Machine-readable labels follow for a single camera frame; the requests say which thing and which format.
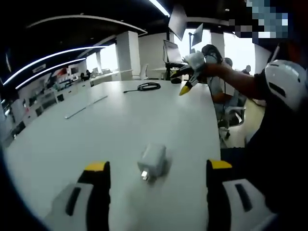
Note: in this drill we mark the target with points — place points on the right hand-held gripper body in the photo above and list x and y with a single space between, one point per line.
197 61

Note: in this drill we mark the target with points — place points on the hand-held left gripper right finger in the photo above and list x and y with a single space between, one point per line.
231 195

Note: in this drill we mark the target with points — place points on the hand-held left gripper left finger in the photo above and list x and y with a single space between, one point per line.
65 199

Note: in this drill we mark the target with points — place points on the white charger adapter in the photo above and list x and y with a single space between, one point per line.
155 158

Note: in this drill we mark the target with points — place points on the white desk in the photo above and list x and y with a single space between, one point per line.
108 134

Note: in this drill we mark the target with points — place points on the black round object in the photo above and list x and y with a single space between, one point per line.
175 81

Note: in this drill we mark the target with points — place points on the monitor on stand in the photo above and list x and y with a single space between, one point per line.
172 50

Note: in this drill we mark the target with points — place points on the small hanging monitor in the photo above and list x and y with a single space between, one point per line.
197 33

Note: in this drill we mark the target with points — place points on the white office chair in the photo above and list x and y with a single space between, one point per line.
144 71

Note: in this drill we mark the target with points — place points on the large hanging monitor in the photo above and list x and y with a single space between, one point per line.
178 20

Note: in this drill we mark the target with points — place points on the grey office chair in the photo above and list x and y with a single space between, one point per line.
232 113

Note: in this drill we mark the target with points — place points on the white square pillar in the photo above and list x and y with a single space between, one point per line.
128 55

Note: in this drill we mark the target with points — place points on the person in dark clothes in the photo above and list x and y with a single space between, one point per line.
284 156

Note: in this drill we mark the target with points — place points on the long ceiling light strip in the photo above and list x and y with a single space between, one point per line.
48 71
48 59
160 6

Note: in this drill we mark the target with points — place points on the white worn device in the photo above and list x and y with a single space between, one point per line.
286 81

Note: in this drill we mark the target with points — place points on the row of white cabinets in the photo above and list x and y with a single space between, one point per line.
48 96

